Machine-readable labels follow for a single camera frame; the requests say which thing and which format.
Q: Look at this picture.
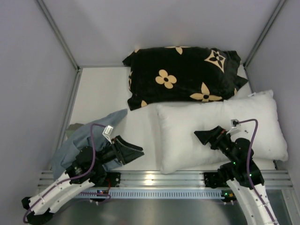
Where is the black floral plush pillow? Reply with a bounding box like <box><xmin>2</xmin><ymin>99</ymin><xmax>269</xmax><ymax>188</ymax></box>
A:
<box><xmin>123</xmin><ymin>46</ymin><xmax>248</xmax><ymax>111</ymax></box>

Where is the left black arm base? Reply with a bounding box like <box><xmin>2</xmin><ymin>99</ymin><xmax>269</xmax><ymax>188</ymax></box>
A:
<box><xmin>102</xmin><ymin>172</ymin><xmax>121</xmax><ymax>188</ymax></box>

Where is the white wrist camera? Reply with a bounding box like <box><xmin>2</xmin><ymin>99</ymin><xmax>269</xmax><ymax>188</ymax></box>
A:
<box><xmin>226</xmin><ymin>119</ymin><xmax>241</xmax><ymax>135</ymax></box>
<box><xmin>102</xmin><ymin>125</ymin><xmax>114</xmax><ymax>143</ymax></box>

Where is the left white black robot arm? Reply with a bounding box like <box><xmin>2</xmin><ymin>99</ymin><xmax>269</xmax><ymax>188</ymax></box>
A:
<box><xmin>22</xmin><ymin>135</ymin><xmax>144</xmax><ymax>225</ymax></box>

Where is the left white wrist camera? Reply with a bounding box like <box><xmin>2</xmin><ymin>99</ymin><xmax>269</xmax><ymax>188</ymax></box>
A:
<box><xmin>102</xmin><ymin>125</ymin><xmax>114</xmax><ymax>143</ymax></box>

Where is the slotted grey cable duct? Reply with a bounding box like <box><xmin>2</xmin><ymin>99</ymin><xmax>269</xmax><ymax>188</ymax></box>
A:
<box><xmin>75</xmin><ymin>189</ymin><xmax>235</xmax><ymax>200</ymax></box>

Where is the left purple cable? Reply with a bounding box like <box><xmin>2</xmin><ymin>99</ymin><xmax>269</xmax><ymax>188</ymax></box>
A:
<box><xmin>22</xmin><ymin>123</ymin><xmax>111</xmax><ymax>222</ymax></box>

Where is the left aluminium frame post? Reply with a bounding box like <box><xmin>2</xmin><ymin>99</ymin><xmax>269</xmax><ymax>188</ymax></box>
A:
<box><xmin>35</xmin><ymin>0</ymin><xmax>80</xmax><ymax>72</ymax></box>

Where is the aluminium frame post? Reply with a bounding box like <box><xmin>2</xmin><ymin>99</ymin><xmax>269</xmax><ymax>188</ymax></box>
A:
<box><xmin>35</xmin><ymin>0</ymin><xmax>80</xmax><ymax>72</ymax></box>
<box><xmin>243</xmin><ymin>0</ymin><xmax>288</xmax><ymax>70</ymax></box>

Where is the right aluminium frame post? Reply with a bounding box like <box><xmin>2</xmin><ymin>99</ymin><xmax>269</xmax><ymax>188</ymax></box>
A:
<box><xmin>243</xmin><ymin>0</ymin><xmax>288</xmax><ymax>70</ymax></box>

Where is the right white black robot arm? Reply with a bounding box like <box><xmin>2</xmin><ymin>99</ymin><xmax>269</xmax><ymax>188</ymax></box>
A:
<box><xmin>194</xmin><ymin>126</ymin><xmax>279</xmax><ymax>225</ymax></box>

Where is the aluminium front rail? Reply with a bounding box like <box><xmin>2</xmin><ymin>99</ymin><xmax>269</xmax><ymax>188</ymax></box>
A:
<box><xmin>37</xmin><ymin>170</ymin><xmax>293</xmax><ymax>188</ymax></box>

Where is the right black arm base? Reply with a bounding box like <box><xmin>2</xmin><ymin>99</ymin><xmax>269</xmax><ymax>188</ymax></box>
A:
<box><xmin>203</xmin><ymin>172</ymin><xmax>226</xmax><ymax>188</ymax></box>

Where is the blue grey pillowcase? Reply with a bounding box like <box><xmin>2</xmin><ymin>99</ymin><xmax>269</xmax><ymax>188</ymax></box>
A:
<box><xmin>51</xmin><ymin>109</ymin><xmax>128</xmax><ymax>179</ymax></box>

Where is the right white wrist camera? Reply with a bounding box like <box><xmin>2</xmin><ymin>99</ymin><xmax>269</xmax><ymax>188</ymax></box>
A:
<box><xmin>226</xmin><ymin>119</ymin><xmax>241</xmax><ymax>135</ymax></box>

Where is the white pillow insert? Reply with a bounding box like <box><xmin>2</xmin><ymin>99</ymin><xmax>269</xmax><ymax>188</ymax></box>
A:
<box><xmin>157</xmin><ymin>90</ymin><xmax>288</xmax><ymax>174</ymax></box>

